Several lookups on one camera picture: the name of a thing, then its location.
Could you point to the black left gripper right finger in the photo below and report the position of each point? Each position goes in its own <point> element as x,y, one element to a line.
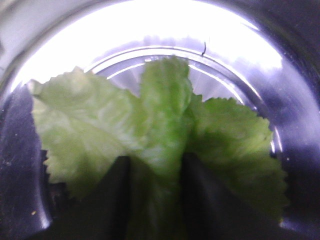
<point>212,212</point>

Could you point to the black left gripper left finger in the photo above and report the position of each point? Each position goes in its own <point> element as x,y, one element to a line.
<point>101,215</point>

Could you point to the green lettuce leaf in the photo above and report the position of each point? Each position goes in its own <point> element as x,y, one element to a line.
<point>85,122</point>

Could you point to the pale green electric pot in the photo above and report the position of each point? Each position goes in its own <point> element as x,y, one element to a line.
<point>264,52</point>

